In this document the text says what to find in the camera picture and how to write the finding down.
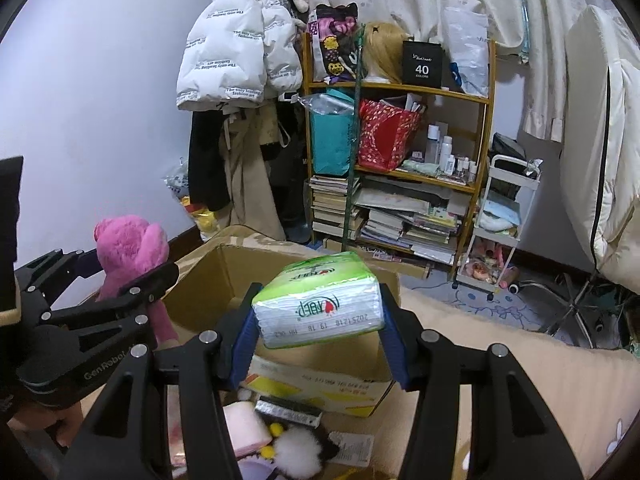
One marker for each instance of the black packet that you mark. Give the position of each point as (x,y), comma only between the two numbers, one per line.
(287,410)

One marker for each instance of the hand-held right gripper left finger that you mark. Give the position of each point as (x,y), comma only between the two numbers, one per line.
(244,345)

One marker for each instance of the white padded office chair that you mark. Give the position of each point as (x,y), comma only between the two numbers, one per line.
(610,135)

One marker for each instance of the black hanging garment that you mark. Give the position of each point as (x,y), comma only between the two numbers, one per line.
(205,160)

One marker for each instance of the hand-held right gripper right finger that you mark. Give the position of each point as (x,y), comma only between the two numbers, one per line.
(399,355)

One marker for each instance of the green tissue pack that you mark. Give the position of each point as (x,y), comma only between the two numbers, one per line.
(315,300)

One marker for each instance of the wooden shelf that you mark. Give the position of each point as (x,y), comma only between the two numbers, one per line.
(440,95)

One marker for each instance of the beige trousers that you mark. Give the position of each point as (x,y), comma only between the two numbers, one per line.
(245,180)

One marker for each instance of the beige butterfly print blanket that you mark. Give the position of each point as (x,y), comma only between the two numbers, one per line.
(550,385)

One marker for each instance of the white trolley cart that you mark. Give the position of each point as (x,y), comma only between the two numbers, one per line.
(517,182)

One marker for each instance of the teal bag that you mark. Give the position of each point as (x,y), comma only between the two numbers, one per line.
(330,145)

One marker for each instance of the cardboard box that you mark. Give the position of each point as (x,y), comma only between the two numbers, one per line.
(320,385)

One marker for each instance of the blue printed rug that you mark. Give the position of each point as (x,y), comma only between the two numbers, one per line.
(450,295)

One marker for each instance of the pink plush bear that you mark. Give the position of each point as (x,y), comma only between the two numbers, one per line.
(130,245)

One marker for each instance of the white printed packet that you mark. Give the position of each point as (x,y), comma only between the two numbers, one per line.
(355,447)

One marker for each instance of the green pole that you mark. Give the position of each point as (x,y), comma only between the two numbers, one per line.
(354,160)

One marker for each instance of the stuffed plastic bag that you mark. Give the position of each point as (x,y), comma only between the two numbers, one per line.
(200,215)

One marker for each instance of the pile of magazines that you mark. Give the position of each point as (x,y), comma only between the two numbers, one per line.
(410,225)

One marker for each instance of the yellow soft toy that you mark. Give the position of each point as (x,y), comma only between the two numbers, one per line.
(272,435)

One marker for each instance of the black pink printed tote bag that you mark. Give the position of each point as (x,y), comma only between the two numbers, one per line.
(330,45)

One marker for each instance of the clear plastic bag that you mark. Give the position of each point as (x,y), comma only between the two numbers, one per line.
(325,102)

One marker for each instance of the white plastic bag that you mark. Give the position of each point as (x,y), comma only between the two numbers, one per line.
(467,45)

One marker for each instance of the dark hanging coat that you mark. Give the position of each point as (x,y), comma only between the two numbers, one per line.
(290,185)

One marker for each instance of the black white plush toy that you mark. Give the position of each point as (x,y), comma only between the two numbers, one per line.
(305,450)

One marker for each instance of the stack of thick books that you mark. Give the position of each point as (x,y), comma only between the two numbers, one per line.
(327,210)

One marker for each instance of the group of white cosmetic bottles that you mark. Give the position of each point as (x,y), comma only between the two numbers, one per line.
(445,152)

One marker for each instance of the black box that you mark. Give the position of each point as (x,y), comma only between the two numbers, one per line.
(421,65)

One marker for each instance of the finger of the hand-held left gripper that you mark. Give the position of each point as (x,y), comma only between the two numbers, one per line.
(140,287)
(60,262)

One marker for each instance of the red gift bag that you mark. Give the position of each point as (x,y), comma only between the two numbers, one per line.
(387,135)

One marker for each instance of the blonde wig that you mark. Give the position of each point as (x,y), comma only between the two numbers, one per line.
(387,55)

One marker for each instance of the white puffer jacket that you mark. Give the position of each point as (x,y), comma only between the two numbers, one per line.
(225,45)

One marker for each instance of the pink soft pack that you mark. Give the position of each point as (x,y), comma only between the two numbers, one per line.
(245,430)

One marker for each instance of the person's left hand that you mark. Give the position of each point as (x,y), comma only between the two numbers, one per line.
(45,417)

